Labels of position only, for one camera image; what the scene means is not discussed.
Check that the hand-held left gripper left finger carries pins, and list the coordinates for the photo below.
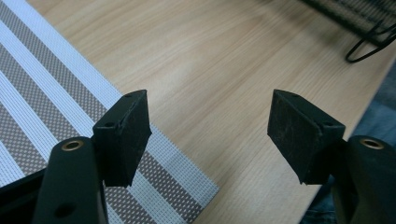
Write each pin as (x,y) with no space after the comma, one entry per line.
(120,143)

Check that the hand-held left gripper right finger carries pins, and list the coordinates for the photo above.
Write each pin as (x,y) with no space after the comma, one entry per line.
(306,140)

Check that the striped woven placemat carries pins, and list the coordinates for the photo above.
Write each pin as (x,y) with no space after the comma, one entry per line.
(46,93)

